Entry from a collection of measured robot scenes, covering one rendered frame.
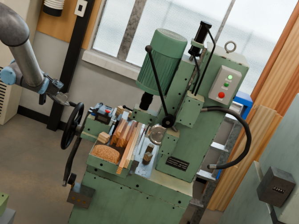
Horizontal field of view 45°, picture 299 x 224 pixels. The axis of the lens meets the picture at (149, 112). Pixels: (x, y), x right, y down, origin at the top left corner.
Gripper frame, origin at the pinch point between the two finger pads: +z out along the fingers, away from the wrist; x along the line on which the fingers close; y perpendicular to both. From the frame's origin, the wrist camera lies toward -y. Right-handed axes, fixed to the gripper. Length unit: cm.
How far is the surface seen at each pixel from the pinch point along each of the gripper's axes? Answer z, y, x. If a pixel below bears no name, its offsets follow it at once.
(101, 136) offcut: 23.9, 10.1, -20.6
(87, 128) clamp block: 16.3, 3.8, -12.3
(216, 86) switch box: 48, 67, -18
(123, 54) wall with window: 7, 3, 129
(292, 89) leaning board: 131, 80, 115
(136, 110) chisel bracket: 30.2, 26.5, -3.9
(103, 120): 19.8, 13.6, -12.4
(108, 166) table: 34.4, 7.8, -35.3
